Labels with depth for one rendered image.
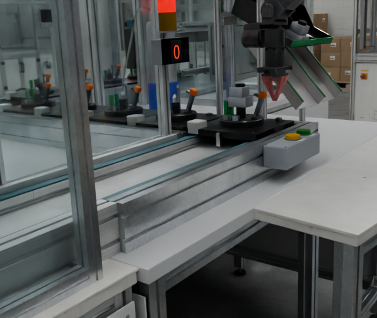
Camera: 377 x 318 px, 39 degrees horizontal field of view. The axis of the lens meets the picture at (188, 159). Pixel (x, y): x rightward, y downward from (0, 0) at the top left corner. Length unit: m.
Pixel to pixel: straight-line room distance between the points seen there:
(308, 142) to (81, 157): 0.79
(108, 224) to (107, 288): 0.13
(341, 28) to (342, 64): 1.21
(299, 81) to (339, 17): 9.19
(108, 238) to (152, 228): 0.12
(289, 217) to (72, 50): 0.61
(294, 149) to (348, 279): 0.40
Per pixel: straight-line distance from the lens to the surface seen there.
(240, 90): 1.61
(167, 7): 1.51
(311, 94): 1.90
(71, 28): 0.84
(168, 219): 1.12
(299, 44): 1.80
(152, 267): 0.97
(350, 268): 1.17
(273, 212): 1.21
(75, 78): 0.84
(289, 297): 2.65
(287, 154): 1.38
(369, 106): 5.88
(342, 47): 10.02
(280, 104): 2.91
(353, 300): 1.21
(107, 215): 0.99
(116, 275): 0.95
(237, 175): 1.31
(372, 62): 5.82
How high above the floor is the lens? 1.28
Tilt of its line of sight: 14 degrees down
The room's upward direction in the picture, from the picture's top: 3 degrees counter-clockwise
